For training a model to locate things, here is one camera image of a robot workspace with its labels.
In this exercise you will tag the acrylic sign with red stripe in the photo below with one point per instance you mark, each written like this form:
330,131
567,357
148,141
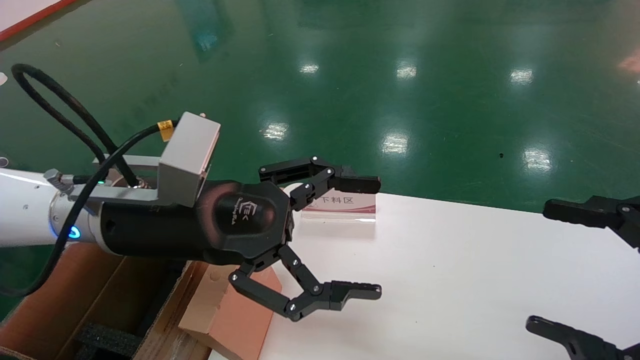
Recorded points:
345,205

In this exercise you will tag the silver camera mount bracket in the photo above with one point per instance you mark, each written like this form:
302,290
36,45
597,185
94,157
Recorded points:
140,161

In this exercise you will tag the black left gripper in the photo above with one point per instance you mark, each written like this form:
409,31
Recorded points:
165,230

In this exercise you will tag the black foam block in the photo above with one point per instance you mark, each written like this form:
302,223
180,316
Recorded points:
107,342

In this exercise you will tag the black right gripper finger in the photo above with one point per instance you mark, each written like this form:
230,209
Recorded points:
575,212
580,345

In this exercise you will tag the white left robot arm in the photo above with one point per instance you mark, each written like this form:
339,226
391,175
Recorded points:
25,210

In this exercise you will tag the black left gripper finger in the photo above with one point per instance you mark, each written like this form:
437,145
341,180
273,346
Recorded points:
325,295
360,184

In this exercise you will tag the large brown cardboard box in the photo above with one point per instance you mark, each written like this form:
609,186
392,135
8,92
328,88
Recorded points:
60,300

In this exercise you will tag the small cardboard box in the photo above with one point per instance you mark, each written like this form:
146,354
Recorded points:
235,325

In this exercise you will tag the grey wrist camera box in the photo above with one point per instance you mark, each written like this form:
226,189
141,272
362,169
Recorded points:
187,155

